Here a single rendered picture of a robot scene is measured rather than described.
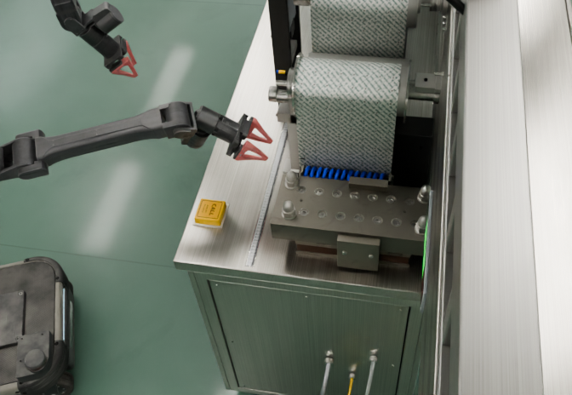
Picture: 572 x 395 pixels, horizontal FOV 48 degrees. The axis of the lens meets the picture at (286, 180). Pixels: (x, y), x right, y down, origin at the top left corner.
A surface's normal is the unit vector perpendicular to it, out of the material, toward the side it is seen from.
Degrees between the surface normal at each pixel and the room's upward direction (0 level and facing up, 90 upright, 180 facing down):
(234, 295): 90
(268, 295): 90
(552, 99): 0
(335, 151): 90
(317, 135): 90
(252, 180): 0
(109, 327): 0
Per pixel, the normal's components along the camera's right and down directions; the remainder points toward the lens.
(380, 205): -0.07, -0.65
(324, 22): -0.18, 0.77
